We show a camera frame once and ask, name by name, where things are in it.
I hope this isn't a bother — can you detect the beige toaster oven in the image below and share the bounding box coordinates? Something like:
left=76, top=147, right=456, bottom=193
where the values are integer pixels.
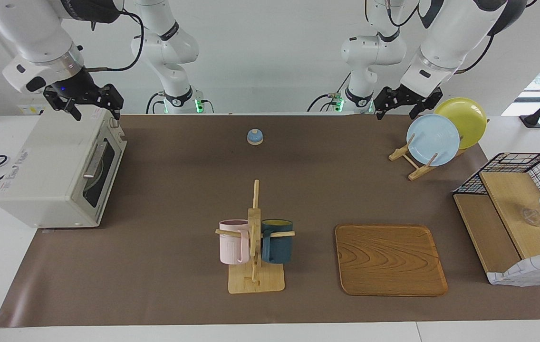
left=0, top=105, right=127, bottom=228

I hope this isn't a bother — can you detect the wooden plate rack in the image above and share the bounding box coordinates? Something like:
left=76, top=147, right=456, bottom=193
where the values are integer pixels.
left=389, top=119, right=490, bottom=181

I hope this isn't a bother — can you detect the black wire basket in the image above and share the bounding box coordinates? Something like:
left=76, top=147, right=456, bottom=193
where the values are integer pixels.
left=453, top=152, right=540, bottom=238

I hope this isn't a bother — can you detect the white checkered cloth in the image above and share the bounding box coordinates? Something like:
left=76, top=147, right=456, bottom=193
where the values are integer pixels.
left=487, top=251, right=540, bottom=287

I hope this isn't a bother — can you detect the dark teal mug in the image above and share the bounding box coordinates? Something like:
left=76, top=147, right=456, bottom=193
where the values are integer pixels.
left=260, top=218, right=294, bottom=265

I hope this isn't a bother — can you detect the light blue plate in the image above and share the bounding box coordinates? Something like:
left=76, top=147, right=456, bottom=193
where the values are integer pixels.
left=406, top=114, right=461, bottom=166

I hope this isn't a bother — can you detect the yellow plate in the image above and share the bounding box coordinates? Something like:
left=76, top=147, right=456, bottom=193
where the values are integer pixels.
left=434, top=97, right=488, bottom=150

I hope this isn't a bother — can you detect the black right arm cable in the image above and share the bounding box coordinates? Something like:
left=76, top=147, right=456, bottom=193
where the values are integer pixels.
left=85, top=9, right=145, bottom=73

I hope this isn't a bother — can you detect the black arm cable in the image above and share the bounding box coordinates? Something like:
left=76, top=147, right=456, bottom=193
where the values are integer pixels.
left=85, top=9, right=145, bottom=73
left=455, top=33, right=496, bottom=75

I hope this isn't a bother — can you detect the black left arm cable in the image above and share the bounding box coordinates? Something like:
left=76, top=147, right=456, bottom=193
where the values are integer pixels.
left=455, top=33, right=496, bottom=75

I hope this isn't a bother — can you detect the light wooden shelf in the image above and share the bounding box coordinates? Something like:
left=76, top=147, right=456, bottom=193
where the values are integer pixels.
left=453, top=171, right=540, bottom=285

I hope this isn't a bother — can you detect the wooden mug tree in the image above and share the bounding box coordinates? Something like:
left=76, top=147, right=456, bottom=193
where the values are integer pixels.
left=215, top=179, right=296, bottom=294

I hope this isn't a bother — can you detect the brown table mat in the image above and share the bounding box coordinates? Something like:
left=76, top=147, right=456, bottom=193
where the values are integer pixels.
left=0, top=114, right=540, bottom=328

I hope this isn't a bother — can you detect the clear glass object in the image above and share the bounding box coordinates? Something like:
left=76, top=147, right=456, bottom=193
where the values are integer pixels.
left=520, top=207, right=540, bottom=227

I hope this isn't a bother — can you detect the brown wooden tray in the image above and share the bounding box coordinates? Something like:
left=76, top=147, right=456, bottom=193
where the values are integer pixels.
left=335, top=224, right=448, bottom=297

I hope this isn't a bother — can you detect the glass oven door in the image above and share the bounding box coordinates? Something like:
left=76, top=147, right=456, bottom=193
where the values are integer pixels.
left=81, top=121, right=127, bottom=224

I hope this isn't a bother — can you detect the pink mug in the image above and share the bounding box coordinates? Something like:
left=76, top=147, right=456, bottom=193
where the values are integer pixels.
left=219, top=219, right=251, bottom=265

